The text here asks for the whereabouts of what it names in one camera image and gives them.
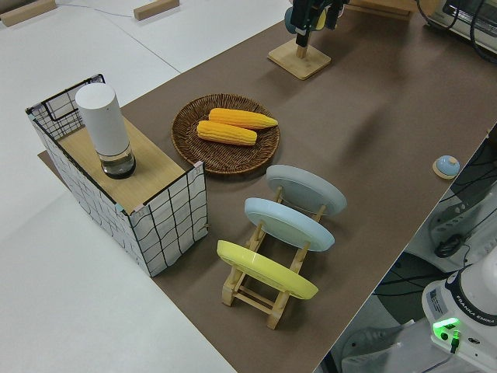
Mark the wooden mug tree stand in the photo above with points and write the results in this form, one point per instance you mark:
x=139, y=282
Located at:
x=310, y=64

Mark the brown table mat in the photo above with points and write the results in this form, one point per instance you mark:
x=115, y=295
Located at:
x=349, y=116

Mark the light blue plate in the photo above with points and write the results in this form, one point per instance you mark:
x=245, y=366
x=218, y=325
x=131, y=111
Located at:
x=287, y=225

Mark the dark teal mug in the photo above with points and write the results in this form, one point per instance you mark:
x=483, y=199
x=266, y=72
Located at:
x=318, y=21

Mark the yellow corn cob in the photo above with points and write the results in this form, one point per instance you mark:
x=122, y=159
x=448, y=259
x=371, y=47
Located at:
x=244, y=118
x=227, y=133

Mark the light wooden cabinet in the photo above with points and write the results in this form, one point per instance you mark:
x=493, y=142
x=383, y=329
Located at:
x=380, y=5

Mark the brown wicker basket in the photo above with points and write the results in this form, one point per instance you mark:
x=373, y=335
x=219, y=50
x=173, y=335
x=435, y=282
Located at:
x=233, y=159

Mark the grey plate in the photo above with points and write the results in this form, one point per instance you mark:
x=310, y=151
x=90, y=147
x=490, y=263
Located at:
x=306, y=190

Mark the wooden plate rack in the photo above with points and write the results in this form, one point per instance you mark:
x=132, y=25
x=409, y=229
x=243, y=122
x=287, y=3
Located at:
x=276, y=311

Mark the white cylinder clear base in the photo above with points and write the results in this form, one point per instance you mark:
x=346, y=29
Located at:
x=103, y=124

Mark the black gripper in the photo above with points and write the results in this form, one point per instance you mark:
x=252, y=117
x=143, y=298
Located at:
x=318, y=3

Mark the yellow plate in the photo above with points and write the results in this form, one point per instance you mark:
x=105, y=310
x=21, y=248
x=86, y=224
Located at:
x=264, y=268

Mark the blue call bell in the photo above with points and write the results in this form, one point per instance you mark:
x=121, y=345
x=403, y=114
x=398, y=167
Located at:
x=446, y=165

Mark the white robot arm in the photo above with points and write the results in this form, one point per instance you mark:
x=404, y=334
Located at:
x=477, y=295

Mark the light wooden block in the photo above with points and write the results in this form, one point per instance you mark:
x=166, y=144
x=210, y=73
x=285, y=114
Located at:
x=155, y=9
x=27, y=11

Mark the white toaster oven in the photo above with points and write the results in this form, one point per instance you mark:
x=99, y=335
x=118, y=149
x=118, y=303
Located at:
x=458, y=19

